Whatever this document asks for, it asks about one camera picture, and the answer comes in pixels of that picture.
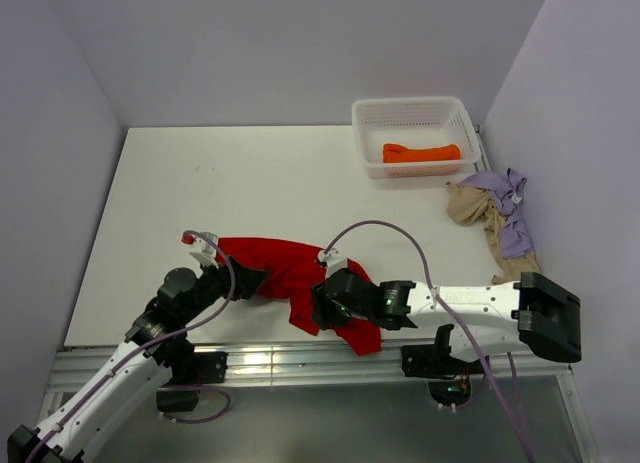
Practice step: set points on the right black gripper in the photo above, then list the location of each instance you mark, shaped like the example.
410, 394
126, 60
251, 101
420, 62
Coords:
319, 303

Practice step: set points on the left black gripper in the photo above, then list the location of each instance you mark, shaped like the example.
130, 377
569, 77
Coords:
246, 280

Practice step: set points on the red t-shirt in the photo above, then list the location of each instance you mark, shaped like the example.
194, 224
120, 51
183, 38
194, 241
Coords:
293, 271

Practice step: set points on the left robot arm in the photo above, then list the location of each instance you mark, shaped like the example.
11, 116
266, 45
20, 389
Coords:
153, 351

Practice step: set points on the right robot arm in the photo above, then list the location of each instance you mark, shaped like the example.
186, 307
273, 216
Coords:
533, 312

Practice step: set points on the rolled orange t-shirt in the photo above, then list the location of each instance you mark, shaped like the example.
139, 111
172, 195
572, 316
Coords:
396, 153

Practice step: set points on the beige t-shirt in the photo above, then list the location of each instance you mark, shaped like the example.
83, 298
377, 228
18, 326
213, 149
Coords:
467, 206

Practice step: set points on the white plastic basket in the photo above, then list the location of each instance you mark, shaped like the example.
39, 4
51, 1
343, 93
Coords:
415, 122

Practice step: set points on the purple t-shirt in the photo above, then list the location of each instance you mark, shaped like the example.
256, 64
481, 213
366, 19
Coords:
507, 192

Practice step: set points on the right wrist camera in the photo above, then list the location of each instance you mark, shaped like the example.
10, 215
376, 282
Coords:
331, 261

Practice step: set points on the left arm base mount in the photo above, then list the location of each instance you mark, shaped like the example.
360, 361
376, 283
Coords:
199, 369

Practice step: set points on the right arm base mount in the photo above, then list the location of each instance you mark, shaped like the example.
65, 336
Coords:
448, 378

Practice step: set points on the aluminium rail frame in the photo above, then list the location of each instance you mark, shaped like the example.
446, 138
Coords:
312, 363

